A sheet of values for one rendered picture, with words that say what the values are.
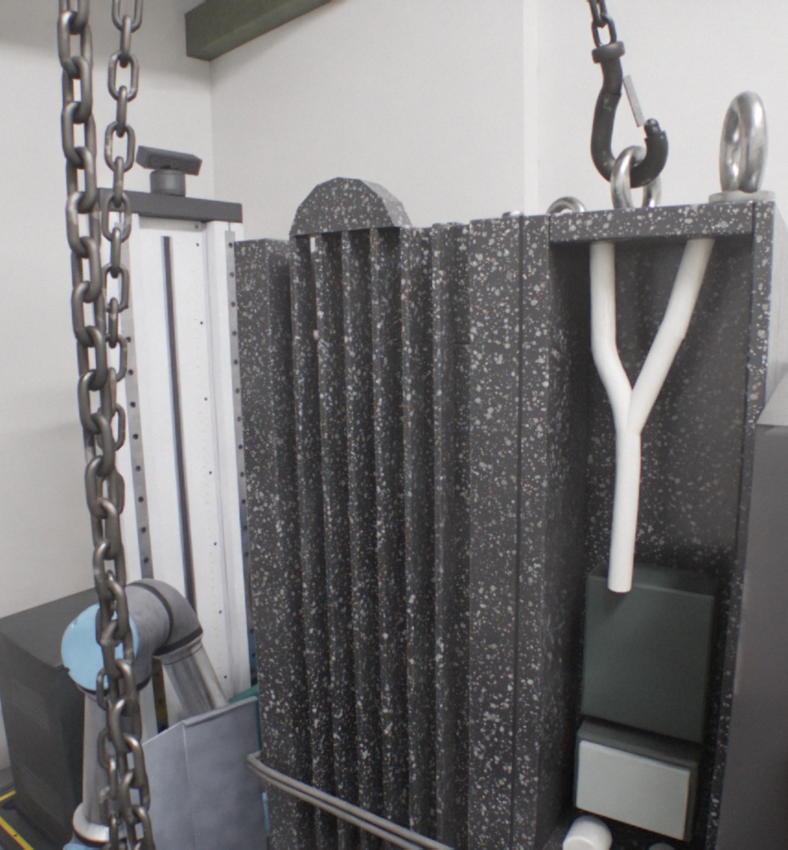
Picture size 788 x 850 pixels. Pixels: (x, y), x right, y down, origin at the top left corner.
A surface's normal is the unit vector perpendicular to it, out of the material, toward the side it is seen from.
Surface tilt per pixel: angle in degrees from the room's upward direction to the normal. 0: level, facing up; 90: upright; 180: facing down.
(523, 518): 90
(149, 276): 90
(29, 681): 90
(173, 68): 90
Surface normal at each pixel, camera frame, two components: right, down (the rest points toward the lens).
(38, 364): 0.71, 0.11
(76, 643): -0.21, 0.04
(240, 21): -0.70, 0.13
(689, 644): -0.52, 0.15
